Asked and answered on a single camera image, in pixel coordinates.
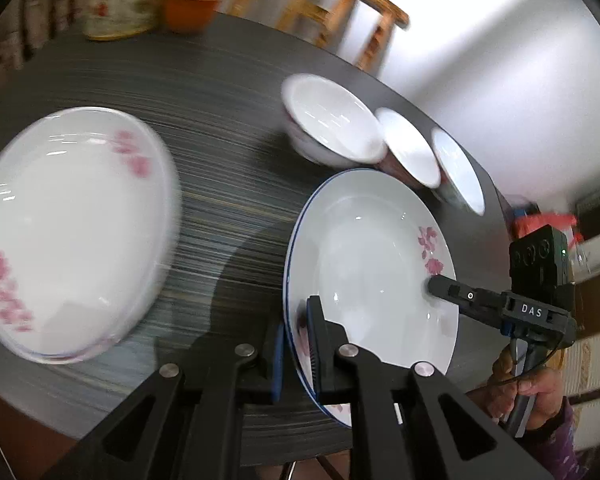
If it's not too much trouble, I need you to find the orange lidded cup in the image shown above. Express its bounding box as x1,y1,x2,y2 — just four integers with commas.
162,0,231,36

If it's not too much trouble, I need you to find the wooden chair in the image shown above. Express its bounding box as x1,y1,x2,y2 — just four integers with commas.
227,0,411,71

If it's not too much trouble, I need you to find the beige patterned curtain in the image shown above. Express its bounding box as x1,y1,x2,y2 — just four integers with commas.
17,0,88,58

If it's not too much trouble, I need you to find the large white bowl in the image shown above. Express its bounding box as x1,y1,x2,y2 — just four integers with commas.
281,73,388,168

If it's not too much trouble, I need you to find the blue-rimmed pink floral plate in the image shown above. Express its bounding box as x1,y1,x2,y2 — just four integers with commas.
283,169,461,428

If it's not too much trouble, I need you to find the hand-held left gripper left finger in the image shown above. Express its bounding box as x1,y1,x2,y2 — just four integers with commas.
45,322,286,480

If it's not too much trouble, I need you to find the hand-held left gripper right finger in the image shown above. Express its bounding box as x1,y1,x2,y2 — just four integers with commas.
302,295,556,480

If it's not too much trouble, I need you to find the person's right forearm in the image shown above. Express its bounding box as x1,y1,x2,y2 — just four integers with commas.
522,395,588,480

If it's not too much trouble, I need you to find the red patterned bowl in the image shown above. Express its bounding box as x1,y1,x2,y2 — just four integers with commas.
375,107,442,190

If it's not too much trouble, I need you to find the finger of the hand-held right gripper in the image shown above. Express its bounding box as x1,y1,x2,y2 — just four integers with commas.
426,274,507,333

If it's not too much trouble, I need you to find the red plastic bag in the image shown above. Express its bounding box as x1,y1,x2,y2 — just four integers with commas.
512,211,579,242

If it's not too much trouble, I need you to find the person's right hand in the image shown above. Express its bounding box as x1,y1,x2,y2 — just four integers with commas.
491,347,567,431

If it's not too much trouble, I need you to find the large white floral plate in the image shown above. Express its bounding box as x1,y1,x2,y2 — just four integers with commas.
0,106,182,365

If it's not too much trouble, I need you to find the floral ceramic teapot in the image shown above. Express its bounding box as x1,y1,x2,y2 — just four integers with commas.
82,0,168,41

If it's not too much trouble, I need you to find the pink floral bowl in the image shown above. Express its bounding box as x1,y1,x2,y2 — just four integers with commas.
431,127,486,217

